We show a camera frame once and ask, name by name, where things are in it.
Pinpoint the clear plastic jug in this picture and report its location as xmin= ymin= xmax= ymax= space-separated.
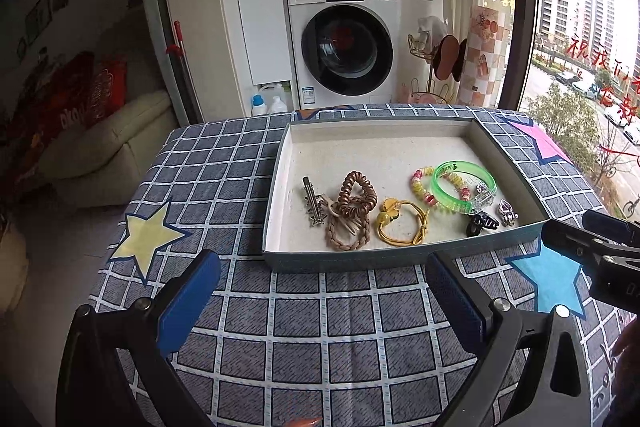
xmin=260 ymin=82 xmax=293 ymax=114

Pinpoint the red cushion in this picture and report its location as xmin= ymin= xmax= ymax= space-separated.
xmin=41 ymin=51 xmax=128 ymax=141

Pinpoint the white front-load washing machine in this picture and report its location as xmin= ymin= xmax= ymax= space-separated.
xmin=288 ymin=0 xmax=400 ymax=109

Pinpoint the yellow cord hair tie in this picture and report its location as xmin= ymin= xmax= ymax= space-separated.
xmin=375 ymin=197 xmax=432 ymax=249

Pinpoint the green jewelry tray box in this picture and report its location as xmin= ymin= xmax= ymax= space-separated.
xmin=262 ymin=117 xmax=549 ymax=273

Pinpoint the white blue-cap detergent bottle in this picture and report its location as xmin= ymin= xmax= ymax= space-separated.
xmin=252 ymin=94 xmax=268 ymax=116

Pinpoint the pink checkered curtain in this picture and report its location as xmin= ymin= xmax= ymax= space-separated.
xmin=458 ymin=5 xmax=510 ymax=108

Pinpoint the person's right hand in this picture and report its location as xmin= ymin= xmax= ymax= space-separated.
xmin=603 ymin=317 xmax=640 ymax=427

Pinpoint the brown spiral hair tie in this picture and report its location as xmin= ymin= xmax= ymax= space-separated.
xmin=333 ymin=170 xmax=380 ymax=218

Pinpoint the purple gem silver brooch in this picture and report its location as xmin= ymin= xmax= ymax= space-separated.
xmin=497 ymin=199 xmax=518 ymax=227

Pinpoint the green translucent bangle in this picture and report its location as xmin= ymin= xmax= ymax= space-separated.
xmin=431 ymin=160 xmax=497 ymax=216

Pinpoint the gold wire slipper rack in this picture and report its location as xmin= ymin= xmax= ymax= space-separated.
xmin=407 ymin=15 xmax=468 ymax=104

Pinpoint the silver metal hair clip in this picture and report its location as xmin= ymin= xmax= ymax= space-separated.
xmin=303 ymin=176 xmax=328 ymax=227

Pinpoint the braided tan bracelet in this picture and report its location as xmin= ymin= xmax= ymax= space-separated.
xmin=324 ymin=200 xmax=372 ymax=252

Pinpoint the blue checkered star tablecloth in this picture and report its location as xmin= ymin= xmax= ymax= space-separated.
xmin=89 ymin=102 xmax=626 ymax=427

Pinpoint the pink gem silver brooch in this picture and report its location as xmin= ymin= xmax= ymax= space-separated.
xmin=473 ymin=183 xmax=495 ymax=208

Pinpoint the beige sofa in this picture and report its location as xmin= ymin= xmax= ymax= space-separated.
xmin=37 ymin=90 xmax=177 ymax=208

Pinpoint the beige small hair clip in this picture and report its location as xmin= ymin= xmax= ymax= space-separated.
xmin=320 ymin=194 xmax=358 ymax=235

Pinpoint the pink yellow beaded bracelet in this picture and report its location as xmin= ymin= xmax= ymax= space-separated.
xmin=410 ymin=164 xmax=472 ymax=210

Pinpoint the black claw hair clip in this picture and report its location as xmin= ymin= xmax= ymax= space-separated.
xmin=465 ymin=211 xmax=500 ymax=237

